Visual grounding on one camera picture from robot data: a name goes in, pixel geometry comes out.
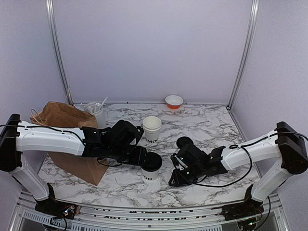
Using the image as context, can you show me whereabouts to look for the brown paper bag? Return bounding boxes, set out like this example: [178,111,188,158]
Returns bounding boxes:
[29,87,109,186]

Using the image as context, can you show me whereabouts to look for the orange white bowl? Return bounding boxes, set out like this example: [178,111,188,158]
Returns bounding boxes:
[165,95,183,110]

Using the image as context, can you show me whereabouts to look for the left corner aluminium post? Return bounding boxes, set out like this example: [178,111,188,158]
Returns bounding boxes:
[46,0,74,105]

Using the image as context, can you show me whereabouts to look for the white container with sachets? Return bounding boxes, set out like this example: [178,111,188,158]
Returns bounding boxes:
[84,102,107,129]

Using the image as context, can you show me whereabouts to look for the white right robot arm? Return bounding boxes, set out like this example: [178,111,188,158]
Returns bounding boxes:
[169,121,308,216]

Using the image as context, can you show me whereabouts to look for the front aluminium rail frame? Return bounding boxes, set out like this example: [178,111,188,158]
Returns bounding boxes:
[8,192,290,231]

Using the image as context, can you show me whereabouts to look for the single white paper cup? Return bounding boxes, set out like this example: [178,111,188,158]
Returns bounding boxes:
[141,168,159,181]

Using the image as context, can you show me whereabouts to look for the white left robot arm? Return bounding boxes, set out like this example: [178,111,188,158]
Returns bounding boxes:
[0,114,147,214]

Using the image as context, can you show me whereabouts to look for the black coffee cup lid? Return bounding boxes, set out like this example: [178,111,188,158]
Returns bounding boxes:
[141,152,162,172]

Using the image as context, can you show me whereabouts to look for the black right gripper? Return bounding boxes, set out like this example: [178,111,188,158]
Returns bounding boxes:
[168,164,205,188]

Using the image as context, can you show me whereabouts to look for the right corner aluminium post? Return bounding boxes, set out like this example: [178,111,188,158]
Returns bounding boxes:
[227,0,260,110]

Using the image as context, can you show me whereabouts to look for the corner aluminium post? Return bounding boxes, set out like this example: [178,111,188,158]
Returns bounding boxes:
[227,0,260,110]
[46,0,74,105]

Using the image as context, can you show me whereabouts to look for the white paper cups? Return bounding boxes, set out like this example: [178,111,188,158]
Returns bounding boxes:
[142,116,162,144]

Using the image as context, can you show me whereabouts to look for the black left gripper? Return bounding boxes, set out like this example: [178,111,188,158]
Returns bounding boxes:
[107,144,151,167]

